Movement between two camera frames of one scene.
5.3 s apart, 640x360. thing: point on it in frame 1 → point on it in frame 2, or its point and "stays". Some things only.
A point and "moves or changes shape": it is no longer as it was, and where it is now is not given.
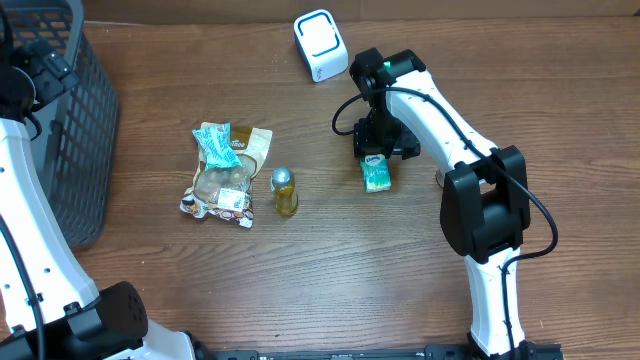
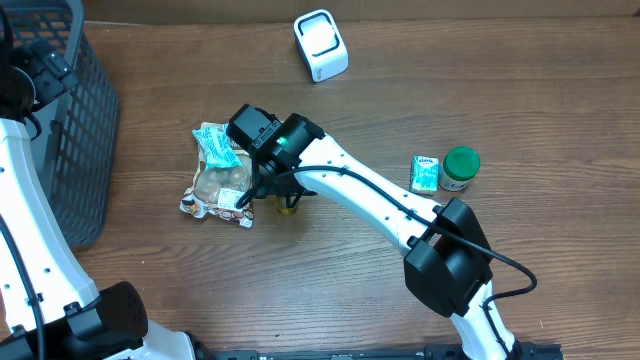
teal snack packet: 215,144 stays
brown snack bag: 226,193 stays
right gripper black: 377,148 → 279,185
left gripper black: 47,67 stays
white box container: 319,38 stays
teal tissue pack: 376,173 moves or changes shape
